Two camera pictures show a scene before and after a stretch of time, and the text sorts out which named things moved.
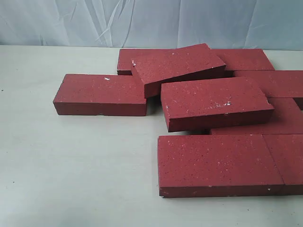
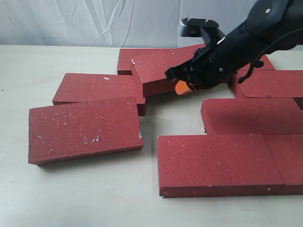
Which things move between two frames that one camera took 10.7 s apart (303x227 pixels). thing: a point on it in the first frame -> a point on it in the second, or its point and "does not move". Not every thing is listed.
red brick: [194, 63] does not move
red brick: [101, 94] does not move
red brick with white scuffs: [207, 104] -> [74, 130]
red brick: [288, 119] does not move
